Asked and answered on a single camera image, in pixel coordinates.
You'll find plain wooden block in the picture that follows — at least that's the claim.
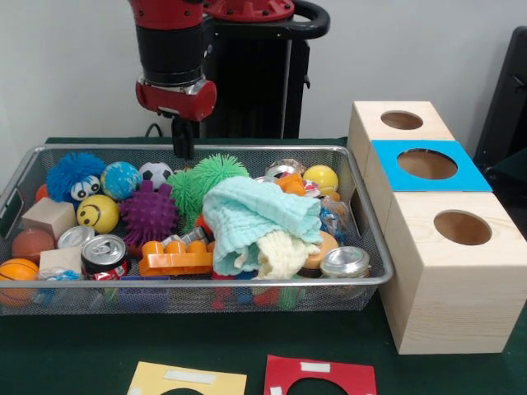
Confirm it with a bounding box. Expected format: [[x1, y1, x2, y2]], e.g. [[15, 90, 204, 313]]
[[22, 197, 79, 239]]

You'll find purple spiky ball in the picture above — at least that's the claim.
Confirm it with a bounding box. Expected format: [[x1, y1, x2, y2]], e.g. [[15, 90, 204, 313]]
[[118, 179, 181, 248]]

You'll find wooden box with three holes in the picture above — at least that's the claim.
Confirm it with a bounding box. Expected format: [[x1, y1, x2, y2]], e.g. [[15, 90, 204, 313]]
[[347, 100, 527, 355]]

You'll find green fuzzy ball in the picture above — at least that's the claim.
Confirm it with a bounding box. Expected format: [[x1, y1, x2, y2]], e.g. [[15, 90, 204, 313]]
[[166, 153, 251, 219]]

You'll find blue fuzzy ball with eyes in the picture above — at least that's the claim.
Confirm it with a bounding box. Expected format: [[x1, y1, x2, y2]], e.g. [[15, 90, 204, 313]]
[[45, 151, 107, 202]]

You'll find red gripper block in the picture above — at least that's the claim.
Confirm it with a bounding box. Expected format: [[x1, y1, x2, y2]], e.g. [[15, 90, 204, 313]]
[[135, 77, 218, 160]]

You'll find black chair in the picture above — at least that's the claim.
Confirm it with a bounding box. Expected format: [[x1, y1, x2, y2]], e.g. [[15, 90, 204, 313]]
[[473, 26, 527, 165]]

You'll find yellow card with round hole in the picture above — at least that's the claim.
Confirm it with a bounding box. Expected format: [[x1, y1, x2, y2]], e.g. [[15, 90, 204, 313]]
[[126, 360, 248, 395]]

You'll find orange toy building brick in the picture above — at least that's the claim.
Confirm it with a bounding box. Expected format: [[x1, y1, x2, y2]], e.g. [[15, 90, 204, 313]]
[[138, 239, 216, 277]]

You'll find brown ball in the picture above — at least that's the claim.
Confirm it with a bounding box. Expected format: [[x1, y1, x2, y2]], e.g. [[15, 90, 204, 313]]
[[12, 227, 57, 264]]

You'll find mint green cloth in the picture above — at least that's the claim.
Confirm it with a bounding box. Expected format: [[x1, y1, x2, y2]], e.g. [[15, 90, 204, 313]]
[[203, 177, 324, 277]]

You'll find silver wire mesh bin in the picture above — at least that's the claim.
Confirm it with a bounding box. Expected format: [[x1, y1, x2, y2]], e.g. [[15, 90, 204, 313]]
[[0, 143, 395, 317]]

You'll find plain yellow ball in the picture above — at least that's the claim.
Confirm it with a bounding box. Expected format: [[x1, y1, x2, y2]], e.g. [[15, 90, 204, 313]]
[[303, 165, 340, 197]]

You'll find black pedestal with red base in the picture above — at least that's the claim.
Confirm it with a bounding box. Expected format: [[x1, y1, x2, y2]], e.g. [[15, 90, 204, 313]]
[[193, 0, 330, 140]]

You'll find yellow smiley face ball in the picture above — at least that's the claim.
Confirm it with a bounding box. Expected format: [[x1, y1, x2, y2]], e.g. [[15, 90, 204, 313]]
[[76, 193, 120, 235]]

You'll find orange basketball toy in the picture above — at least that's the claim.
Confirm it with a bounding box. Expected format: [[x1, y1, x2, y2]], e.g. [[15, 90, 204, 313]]
[[0, 258, 41, 308]]

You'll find red card with round hole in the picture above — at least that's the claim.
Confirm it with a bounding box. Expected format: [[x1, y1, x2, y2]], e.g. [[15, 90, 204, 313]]
[[263, 354, 378, 395]]

